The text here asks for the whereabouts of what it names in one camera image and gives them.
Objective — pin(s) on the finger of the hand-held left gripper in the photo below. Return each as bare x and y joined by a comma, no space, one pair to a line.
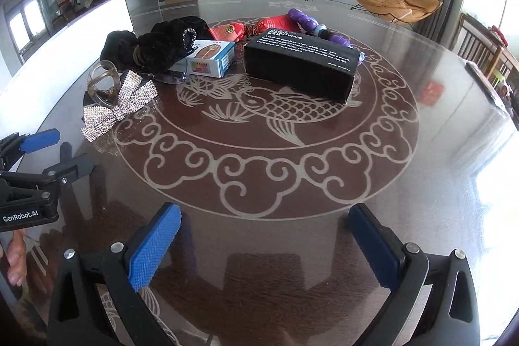
40,140
75,167

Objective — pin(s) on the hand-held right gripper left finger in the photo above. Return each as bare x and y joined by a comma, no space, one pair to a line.
154,244

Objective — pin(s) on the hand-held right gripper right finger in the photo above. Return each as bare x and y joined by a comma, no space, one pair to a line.
373,248

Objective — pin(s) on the silver rhinestone bow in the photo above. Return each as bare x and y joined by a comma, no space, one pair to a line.
117,107

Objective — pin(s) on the clear amber hair clip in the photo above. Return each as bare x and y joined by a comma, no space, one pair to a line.
103,84

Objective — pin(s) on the white blue cream box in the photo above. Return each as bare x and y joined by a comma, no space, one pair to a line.
211,60

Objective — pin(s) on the black rectangular box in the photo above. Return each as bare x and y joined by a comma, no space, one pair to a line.
302,66

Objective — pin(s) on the person's left hand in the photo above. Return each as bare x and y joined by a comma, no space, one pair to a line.
16,257

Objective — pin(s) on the black velvet scrunchie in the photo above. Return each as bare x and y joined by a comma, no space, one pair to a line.
170,42
117,46

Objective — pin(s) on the black remote control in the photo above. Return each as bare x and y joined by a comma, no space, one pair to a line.
482,82

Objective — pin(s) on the red packet gold emblem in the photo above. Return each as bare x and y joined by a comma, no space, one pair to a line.
225,32

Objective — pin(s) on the wooden chair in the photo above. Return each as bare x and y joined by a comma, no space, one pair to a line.
482,46

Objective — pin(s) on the plain red packet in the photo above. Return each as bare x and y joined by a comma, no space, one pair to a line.
272,23

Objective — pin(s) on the orange lounge chair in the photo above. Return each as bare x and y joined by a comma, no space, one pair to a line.
389,1

